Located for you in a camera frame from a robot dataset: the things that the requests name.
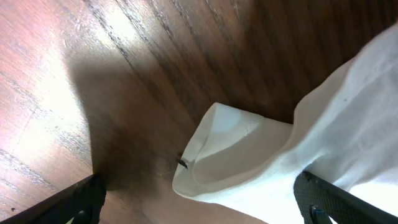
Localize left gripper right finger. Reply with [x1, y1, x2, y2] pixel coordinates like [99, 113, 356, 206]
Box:
[294, 172, 397, 224]

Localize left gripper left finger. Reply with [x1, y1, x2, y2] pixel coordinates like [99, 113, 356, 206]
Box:
[1, 175, 106, 224]

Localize white t-shirt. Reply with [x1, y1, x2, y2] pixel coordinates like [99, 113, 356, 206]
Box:
[172, 26, 397, 223]

